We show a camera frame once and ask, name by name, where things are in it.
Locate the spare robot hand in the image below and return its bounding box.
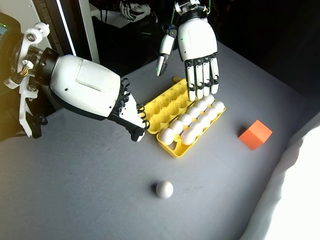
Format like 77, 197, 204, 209
119, 0, 152, 23

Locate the white curtain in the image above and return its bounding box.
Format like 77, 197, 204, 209
239, 122, 320, 240

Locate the yellow egg carton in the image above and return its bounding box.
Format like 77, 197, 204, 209
142, 77, 227, 160

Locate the green cable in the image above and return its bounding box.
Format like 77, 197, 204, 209
170, 3, 177, 28

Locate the white cabinet with light strip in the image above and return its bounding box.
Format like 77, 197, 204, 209
0, 0, 101, 65

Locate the orange cube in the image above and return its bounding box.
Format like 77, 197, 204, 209
238, 119, 273, 151

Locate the grey table cloth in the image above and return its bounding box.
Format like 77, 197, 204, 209
0, 41, 320, 240

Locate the white egg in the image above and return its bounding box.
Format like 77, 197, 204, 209
159, 128, 176, 146
155, 180, 174, 200
195, 99, 208, 112
179, 113, 193, 127
202, 94, 216, 105
169, 120, 185, 135
197, 114, 211, 128
204, 107, 219, 121
212, 100, 226, 113
180, 129, 197, 146
187, 106, 201, 119
189, 122, 204, 136

